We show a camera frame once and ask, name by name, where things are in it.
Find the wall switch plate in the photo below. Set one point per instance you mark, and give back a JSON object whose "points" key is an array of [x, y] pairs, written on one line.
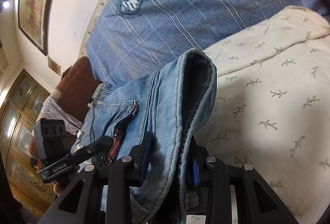
{"points": [[54, 66]]}

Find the wooden wardrobe with glass doors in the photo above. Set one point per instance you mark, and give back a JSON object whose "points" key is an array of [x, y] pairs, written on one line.
{"points": [[18, 110]]}

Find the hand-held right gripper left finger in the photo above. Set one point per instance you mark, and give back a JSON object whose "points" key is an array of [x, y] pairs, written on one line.
{"points": [[145, 162]]}

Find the blue plaid pillow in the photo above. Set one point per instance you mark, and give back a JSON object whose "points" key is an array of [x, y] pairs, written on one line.
{"points": [[193, 7]]}

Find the brown headboard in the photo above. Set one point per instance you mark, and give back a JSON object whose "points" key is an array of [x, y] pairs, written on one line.
{"points": [[77, 89]]}

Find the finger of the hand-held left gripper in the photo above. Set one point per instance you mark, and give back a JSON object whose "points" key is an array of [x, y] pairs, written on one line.
{"points": [[95, 146]]}

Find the cream leaf-print blanket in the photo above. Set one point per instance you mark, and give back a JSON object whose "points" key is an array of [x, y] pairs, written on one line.
{"points": [[270, 110]]}

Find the framed wall picture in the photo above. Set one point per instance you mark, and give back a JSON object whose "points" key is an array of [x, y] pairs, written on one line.
{"points": [[32, 7]]}

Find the ceiling light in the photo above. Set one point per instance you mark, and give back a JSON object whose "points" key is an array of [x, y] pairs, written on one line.
{"points": [[5, 4]]}

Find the pinkish grey cloth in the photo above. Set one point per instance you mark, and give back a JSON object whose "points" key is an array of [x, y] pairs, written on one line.
{"points": [[59, 110]]}

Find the person's left hand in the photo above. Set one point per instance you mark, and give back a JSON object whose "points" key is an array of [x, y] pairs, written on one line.
{"points": [[58, 187]]}

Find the blue denim pants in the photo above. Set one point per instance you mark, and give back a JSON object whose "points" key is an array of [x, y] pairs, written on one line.
{"points": [[165, 110]]}

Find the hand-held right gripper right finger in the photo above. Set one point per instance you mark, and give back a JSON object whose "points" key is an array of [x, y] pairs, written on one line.
{"points": [[196, 172]]}

